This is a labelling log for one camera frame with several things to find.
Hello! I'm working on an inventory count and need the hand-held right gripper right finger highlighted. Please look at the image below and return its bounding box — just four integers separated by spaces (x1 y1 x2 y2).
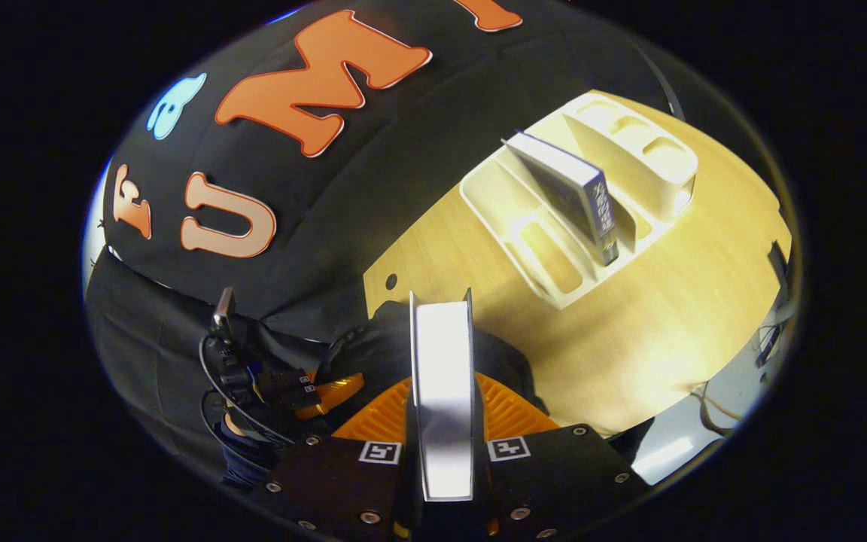
473 372 654 542

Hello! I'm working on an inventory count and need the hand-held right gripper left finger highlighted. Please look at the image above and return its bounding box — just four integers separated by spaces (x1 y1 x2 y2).
264 375 415 542

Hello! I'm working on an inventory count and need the white portrait cover book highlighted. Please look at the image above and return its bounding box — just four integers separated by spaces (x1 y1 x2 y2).
409 288 477 504

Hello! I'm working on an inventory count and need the black schoolbag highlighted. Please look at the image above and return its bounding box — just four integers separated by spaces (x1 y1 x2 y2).
317 300 551 426

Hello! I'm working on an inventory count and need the cream plastic bookshelf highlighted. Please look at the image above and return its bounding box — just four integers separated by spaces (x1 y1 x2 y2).
459 90 700 312

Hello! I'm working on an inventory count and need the blue and white book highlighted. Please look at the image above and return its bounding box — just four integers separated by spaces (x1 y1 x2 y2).
500 129 622 267

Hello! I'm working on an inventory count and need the black backdrop cloth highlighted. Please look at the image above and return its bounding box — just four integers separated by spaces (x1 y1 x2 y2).
84 248 374 483
102 0 675 355

